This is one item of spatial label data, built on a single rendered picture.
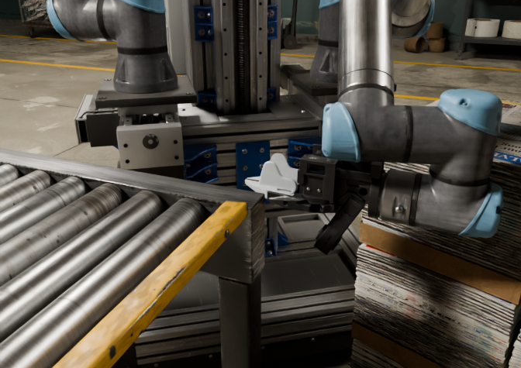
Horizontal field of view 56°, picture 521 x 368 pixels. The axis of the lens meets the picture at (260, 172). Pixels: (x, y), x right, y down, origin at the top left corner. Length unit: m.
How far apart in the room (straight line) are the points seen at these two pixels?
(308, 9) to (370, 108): 7.09
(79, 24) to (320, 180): 0.73
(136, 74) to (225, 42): 0.25
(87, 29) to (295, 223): 1.01
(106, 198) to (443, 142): 0.45
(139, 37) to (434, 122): 0.72
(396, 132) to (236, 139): 0.65
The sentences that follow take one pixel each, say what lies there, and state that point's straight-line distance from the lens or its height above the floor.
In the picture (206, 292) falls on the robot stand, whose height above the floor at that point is 0.21.
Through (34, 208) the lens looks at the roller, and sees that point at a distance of 0.71.
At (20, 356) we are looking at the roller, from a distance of 0.47.
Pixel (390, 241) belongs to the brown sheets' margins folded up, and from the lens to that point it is 0.92.
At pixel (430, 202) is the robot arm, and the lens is 0.68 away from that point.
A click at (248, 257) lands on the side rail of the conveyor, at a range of 0.67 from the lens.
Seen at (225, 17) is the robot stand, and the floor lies 0.97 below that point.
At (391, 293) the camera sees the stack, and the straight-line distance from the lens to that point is 0.97.
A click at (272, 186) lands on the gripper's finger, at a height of 0.78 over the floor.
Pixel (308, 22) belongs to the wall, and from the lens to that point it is 7.71.
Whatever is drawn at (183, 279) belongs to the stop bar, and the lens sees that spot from 0.48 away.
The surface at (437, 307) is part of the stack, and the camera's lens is 0.93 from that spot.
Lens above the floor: 1.09
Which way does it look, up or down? 23 degrees down
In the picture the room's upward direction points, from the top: straight up
